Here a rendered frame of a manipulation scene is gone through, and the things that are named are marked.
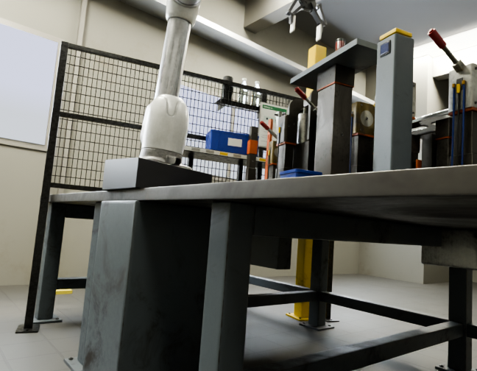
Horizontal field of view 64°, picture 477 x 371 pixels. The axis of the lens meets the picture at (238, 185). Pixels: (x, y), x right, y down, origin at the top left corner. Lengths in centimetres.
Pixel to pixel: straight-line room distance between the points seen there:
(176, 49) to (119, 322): 109
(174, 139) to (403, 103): 76
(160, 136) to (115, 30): 287
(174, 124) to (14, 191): 239
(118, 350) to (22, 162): 256
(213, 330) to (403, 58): 85
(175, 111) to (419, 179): 101
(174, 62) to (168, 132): 41
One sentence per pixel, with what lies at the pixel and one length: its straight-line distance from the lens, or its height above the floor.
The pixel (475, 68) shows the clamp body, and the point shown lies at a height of 105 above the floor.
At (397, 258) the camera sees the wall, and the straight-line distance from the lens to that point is 629.
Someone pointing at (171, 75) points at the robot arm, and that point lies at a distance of 169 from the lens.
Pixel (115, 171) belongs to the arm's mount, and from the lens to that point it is 142.
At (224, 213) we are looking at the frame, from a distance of 93.
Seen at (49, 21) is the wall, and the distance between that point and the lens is 400.
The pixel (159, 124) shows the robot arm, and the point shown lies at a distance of 141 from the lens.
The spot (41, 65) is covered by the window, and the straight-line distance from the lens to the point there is 382.
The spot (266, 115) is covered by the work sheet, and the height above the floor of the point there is 137.
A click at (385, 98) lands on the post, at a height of 97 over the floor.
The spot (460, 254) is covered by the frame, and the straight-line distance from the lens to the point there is 185.
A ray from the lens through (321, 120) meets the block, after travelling 133.
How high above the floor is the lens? 60
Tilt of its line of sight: 6 degrees up
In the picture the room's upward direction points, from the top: 4 degrees clockwise
